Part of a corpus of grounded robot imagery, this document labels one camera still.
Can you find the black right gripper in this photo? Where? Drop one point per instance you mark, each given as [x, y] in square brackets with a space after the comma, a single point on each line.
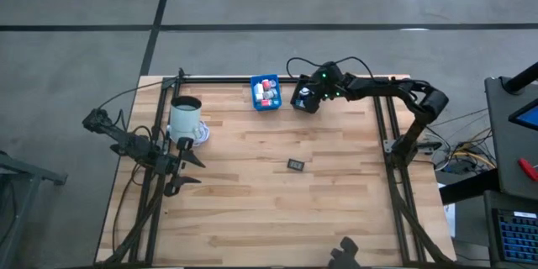
[325, 84]

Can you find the white cylindrical container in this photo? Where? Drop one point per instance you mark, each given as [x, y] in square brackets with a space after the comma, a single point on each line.
[185, 119]

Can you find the white paper sheet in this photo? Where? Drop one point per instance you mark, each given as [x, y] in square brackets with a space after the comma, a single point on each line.
[449, 218]

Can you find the red wall charger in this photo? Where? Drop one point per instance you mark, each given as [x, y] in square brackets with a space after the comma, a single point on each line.
[265, 102]
[266, 85]

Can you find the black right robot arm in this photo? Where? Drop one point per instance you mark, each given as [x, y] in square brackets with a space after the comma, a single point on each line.
[399, 92]

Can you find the red hand tool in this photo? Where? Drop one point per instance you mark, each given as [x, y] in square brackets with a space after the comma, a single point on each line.
[527, 169]

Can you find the large white wall charger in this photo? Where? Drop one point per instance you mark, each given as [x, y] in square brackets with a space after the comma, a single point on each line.
[258, 88]

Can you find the monitor with blue screen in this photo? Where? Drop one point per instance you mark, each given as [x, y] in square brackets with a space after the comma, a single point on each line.
[529, 117]

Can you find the grey desk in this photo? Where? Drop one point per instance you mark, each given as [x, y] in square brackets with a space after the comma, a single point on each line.
[502, 143]

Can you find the black aluminium table frame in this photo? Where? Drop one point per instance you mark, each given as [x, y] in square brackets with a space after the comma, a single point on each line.
[361, 80]

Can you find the black pole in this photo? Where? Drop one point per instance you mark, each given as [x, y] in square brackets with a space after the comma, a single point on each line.
[521, 79]

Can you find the black desk leg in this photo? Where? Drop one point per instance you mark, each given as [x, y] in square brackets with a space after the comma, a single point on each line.
[466, 187]

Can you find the grey metal table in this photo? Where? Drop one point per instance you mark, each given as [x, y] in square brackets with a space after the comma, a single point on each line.
[25, 172]

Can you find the keyboard with colourful keys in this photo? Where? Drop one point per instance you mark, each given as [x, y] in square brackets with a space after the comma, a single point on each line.
[517, 235]

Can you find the black plastic basket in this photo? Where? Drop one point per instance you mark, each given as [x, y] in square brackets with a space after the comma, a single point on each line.
[309, 107]

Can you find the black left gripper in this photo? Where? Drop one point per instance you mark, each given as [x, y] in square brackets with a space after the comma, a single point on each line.
[174, 164]

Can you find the blue plastic basket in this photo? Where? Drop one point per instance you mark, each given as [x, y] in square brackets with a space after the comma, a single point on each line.
[254, 92]

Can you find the small white wall charger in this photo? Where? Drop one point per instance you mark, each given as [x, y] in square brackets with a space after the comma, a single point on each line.
[258, 97]

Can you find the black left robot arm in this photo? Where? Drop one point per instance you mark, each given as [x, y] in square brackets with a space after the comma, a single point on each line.
[126, 143]

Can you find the white and black wall charger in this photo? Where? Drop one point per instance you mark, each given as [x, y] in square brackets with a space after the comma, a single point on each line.
[271, 93]

